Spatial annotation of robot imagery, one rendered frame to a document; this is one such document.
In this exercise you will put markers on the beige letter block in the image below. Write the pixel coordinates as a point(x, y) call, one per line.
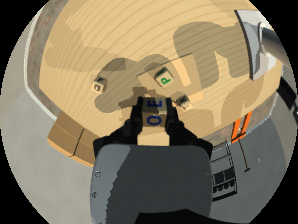
point(184, 103)
point(164, 77)
point(154, 112)
point(99, 84)

